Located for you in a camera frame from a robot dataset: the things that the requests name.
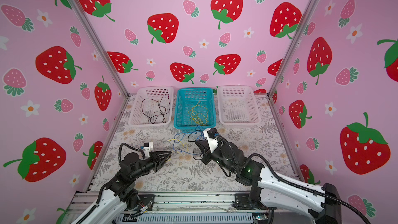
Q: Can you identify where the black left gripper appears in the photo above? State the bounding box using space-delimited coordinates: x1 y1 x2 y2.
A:
132 150 171 182

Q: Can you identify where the cable bundle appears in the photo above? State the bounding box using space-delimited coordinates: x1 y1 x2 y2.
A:
167 126 206 161

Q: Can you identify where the yellow cable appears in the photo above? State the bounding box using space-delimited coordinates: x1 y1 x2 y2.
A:
188 101 211 128

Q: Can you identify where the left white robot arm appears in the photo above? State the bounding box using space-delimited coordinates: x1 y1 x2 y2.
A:
73 143 172 224

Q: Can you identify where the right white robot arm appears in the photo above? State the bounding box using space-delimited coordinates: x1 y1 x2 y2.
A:
195 135 370 224

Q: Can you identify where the teal plastic basket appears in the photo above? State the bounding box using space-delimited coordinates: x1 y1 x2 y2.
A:
174 87 217 132

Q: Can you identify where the left white plastic basket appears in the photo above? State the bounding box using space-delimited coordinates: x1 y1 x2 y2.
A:
128 86 174 129

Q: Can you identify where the white plastic basket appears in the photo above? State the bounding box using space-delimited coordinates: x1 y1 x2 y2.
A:
128 86 174 129
217 85 261 128

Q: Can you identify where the right white plastic basket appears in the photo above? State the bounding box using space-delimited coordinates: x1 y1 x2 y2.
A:
217 85 261 128

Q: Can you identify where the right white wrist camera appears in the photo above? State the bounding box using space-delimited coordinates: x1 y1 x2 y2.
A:
203 128 218 153

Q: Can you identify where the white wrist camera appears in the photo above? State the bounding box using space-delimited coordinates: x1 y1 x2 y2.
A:
203 128 218 153
138 142 153 159

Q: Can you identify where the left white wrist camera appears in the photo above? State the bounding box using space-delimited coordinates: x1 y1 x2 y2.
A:
138 142 153 159

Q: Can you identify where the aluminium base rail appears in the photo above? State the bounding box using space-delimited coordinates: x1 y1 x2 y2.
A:
65 191 324 224

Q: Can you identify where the left aluminium corner post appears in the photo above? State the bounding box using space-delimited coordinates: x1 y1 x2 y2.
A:
68 0 130 99

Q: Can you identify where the aluminium corner post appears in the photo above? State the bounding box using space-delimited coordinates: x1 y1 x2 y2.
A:
268 0 320 99
68 0 130 99

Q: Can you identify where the right aluminium corner post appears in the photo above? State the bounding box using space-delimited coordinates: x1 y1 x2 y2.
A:
268 0 320 99

